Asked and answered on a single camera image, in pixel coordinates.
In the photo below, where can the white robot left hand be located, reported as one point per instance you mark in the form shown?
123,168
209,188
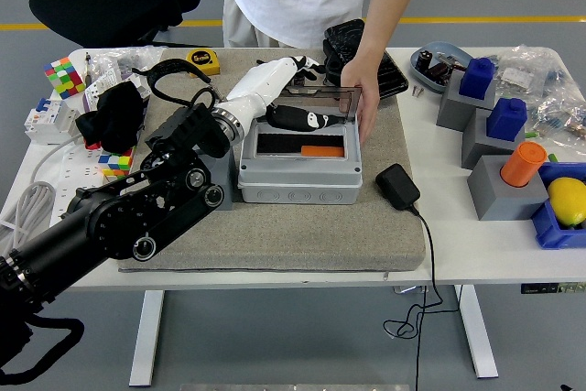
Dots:
261,84

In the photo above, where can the person's left hand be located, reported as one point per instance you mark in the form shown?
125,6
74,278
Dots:
361,82

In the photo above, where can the smoky transparent box lid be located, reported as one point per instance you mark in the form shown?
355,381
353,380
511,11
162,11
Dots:
334,100

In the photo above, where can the orange cylinder battery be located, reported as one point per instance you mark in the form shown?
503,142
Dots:
522,164
322,151

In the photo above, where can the grey plastic junction box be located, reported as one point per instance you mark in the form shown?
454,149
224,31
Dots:
300,180

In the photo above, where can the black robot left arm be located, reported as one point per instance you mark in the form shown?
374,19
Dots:
128,217

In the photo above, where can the black device under case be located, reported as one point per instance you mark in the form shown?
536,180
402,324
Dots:
334,66

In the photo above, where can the glossy black flat case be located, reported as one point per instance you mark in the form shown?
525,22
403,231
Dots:
393,82

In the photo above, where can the light blue dish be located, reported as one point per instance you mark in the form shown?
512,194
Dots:
423,77

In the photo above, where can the yellow square tape measure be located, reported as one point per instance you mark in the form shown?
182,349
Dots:
202,61

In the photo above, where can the black capacitor in dish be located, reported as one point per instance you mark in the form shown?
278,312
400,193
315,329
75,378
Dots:
423,60

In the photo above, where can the brown electronic parts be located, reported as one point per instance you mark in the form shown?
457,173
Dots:
441,69

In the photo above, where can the grey block holder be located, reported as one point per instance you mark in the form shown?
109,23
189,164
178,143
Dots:
451,109
476,148
499,201

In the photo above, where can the grey block with round hole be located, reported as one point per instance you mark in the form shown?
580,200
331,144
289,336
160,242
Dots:
229,180

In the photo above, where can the black office chair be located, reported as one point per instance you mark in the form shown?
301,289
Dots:
105,2

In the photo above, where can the black power adapter plug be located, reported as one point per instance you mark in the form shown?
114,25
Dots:
397,186

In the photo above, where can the blue plastic block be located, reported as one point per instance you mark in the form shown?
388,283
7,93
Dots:
506,120
477,79

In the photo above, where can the clear plastic bag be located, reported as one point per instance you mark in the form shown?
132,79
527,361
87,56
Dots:
133,59

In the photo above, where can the black cloth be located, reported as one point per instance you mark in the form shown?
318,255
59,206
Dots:
112,118

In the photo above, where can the white packet with purple print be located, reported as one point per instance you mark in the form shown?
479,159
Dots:
98,84

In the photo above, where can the grey-brown mat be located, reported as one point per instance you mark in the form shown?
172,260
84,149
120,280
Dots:
320,240

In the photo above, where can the clear bag of components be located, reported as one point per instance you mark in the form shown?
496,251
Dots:
526,75
563,121

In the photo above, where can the small colourful puzzle cube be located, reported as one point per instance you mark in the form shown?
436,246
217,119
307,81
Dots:
116,164

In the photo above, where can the large colourful puzzle cube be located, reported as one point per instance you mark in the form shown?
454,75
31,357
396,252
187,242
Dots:
64,77

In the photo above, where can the white table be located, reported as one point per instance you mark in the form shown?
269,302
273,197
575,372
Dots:
467,249

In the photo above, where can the white power strip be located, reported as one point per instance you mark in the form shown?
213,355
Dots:
75,176

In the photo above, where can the white circuit breaker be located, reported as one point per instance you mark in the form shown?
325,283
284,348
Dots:
48,123

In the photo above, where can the yellow lemon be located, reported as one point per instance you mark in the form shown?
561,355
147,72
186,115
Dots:
567,201

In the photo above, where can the blue plastic bin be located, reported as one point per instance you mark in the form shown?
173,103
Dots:
556,235

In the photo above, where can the table control panel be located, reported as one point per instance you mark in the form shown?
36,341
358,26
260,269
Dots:
549,288

